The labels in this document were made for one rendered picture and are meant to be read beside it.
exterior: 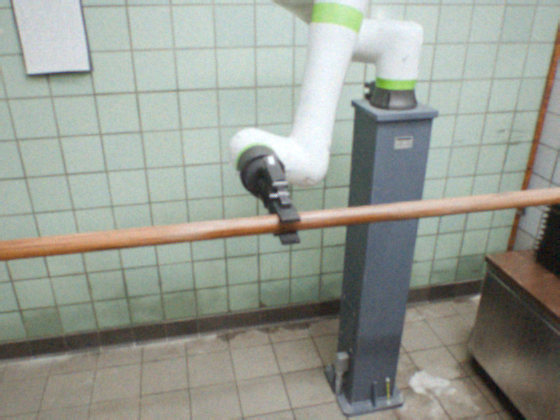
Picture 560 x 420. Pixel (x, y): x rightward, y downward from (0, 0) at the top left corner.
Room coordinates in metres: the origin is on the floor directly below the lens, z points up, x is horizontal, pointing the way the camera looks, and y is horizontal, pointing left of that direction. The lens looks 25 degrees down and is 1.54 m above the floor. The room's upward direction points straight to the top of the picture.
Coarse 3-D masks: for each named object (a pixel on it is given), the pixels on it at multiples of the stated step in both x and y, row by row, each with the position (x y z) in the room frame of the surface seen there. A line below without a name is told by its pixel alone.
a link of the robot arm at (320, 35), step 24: (312, 24) 1.12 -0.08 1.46; (312, 48) 1.10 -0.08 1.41; (336, 48) 1.08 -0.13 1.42; (312, 72) 1.08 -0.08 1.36; (336, 72) 1.07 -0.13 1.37; (312, 96) 1.06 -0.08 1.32; (336, 96) 1.07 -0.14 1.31; (312, 120) 1.04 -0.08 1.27; (312, 144) 1.02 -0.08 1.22; (312, 168) 1.00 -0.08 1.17
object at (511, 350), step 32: (512, 256) 1.59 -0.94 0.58; (512, 288) 1.45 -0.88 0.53; (544, 288) 1.38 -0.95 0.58; (480, 320) 1.56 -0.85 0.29; (512, 320) 1.40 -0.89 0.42; (544, 320) 1.28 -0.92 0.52; (480, 352) 1.52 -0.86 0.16; (512, 352) 1.36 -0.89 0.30; (544, 352) 1.24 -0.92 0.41; (512, 384) 1.32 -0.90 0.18; (544, 384) 1.20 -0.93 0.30; (544, 416) 1.16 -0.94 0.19
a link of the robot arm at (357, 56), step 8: (272, 0) 1.26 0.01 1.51; (280, 0) 1.24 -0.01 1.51; (288, 0) 1.23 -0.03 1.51; (296, 0) 1.22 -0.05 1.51; (304, 0) 1.21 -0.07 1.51; (312, 0) 1.20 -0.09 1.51; (288, 8) 1.28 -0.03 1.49; (296, 8) 1.28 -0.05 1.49; (304, 8) 1.29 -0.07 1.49; (312, 8) 1.31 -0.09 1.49; (296, 16) 1.35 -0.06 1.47; (304, 16) 1.33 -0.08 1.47; (360, 32) 1.49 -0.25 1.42; (360, 40) 1.49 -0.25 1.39; (360, 48) 1.49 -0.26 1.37; (352, 56) 1.52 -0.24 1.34; (360, 56) 1.50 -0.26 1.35
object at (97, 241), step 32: (512, 192) 0.77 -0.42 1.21; (544, 192) 0.77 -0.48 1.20; (192, 224) 0.65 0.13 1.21; (224, 224) 0.65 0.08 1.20; (256, 224) 0.66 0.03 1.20; (288, 224) 0.67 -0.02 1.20; (320, 224) 0.68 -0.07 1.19; (352, 224) 0.69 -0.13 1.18; (0, 256) 0.58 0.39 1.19; (32, 256) 0.59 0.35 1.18
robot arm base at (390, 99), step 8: (368, 88) 1.63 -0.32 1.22; (376, 88) 1.48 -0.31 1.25; (384, 88) 1.44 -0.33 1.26; (368, 96) 1.55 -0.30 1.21; (376, 96) 1.46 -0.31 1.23; (384, 96) 1.44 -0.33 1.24; (392, 96) 1.43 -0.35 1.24; (400, 96) 1.42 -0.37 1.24; (408, 96) 1.43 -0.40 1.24; (376, 104) 1.44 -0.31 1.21; (384, 104) 1.43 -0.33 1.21; (392, 104) 1.42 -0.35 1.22; (400, 104) 1.41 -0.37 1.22; (408, 104) 1.42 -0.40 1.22; (416, 104) 1.44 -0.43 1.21
